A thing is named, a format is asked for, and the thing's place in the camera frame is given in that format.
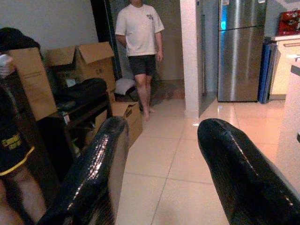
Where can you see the cream kitchen cabinet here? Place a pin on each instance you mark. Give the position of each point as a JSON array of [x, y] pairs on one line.
[[286, 70]]

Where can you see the person in black shorts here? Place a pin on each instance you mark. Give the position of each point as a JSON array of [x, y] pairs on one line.
[[9, 150]]

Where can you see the open cardboard box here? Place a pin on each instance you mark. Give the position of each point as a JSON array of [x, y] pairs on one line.
[[61, 56], [98, 68]]

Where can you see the red snack bag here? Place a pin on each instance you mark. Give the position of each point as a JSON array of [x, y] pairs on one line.
[[289, 23]]

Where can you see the black cloth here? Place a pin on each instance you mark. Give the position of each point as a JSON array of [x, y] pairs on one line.
[[16, 38]]

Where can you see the person in white t-shirt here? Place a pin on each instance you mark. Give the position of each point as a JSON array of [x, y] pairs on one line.
[[138, 28]]

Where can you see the low cardboard box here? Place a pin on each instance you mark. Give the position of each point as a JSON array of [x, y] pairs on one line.
[[131, 122]]

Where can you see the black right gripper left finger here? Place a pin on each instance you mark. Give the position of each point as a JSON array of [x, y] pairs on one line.
[[89, 168]]

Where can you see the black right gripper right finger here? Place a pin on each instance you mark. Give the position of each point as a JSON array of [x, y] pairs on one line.
[[241, 182]]

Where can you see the stainless steel refrigerator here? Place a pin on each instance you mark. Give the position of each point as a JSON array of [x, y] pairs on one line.
[[241, 58]]

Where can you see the dark wooden table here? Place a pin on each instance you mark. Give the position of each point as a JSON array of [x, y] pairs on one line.
[[77, 112]]

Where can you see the blue folded boards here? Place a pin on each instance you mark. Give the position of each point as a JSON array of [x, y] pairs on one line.
[[266, 70]]

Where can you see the black bag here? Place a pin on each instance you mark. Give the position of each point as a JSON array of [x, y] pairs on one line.
[[82, 90]]

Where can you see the white pillow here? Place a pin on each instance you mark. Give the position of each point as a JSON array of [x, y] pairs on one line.
[[125, 85]]

